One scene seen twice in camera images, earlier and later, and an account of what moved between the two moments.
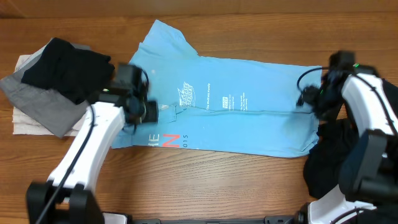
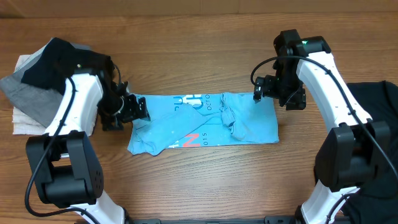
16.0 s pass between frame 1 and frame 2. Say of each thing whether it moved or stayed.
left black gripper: moved
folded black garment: stayed
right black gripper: moved
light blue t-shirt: moved
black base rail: stayed
